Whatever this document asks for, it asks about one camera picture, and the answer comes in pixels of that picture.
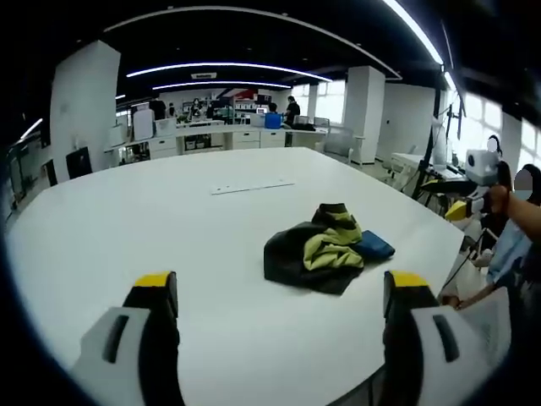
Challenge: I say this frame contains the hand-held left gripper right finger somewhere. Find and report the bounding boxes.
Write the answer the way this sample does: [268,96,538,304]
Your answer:
[381,270,500,406]

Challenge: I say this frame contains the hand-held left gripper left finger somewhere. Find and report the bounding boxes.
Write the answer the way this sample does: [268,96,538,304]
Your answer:
[63,271,186,406]

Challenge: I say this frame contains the blue template sheet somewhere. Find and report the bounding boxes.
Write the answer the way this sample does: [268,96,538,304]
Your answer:
[353,229,396,260]

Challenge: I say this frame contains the black and yellow-green garment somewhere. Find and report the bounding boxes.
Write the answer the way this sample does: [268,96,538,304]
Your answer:
[263,202,365,296]

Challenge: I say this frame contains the person's right hand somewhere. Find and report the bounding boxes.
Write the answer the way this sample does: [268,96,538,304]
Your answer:
[484,183,514,217]

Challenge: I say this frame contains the black tripod stand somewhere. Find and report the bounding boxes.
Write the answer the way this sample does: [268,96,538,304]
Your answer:
[412,122,443,208]

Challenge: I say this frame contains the white side desk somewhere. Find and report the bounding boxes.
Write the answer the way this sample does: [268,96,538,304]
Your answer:
[390,151,466,181]

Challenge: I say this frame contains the white mesh chair back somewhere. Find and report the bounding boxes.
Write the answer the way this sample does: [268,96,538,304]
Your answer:
[458,287,513,369]

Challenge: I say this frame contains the long ceiling light strip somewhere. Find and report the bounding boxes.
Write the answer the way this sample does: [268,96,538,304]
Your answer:
[382,0,445,65]
[125,62,336,82]
[151,80,293,91]

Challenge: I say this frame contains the black chair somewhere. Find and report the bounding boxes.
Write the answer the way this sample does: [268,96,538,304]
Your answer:
[65,145,94,180]

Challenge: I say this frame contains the white flat strip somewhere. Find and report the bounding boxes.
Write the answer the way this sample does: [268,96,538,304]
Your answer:
[210,182,296,196]

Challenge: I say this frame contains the row of white desk cabinets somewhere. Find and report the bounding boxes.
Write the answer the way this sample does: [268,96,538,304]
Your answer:
[104,119,331,161]

